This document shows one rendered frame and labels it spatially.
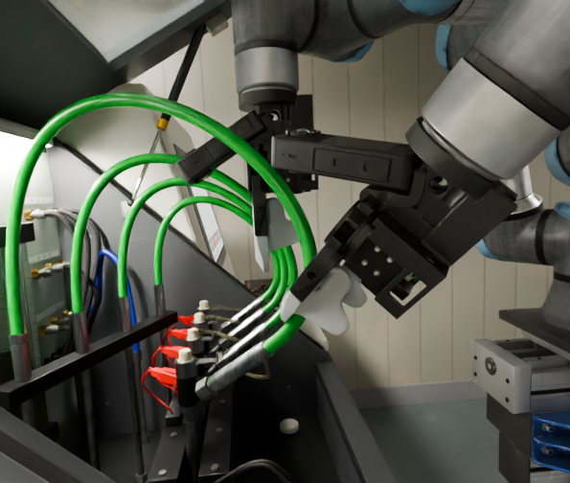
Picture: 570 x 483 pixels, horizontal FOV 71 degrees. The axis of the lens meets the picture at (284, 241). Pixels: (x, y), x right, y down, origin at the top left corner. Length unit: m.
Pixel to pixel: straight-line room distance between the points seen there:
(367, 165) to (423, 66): 2.26
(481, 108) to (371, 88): 2.16
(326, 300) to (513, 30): 0.22
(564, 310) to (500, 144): 0.68
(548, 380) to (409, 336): 1.74
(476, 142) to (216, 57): 2.16
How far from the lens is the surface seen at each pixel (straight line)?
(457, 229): 0.29
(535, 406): 0.89
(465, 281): 2.63
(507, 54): 0.26
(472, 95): 0.26
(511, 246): 0.95
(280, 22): 0.50
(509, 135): 0.26
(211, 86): 2.33
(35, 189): 0.83
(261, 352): 0.40
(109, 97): 0.46
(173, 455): 0.61
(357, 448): 0.65
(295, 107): 0.49
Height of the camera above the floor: 1.31
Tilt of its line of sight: 7 degrees down
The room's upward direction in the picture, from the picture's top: 3 degrees counter-clockwise
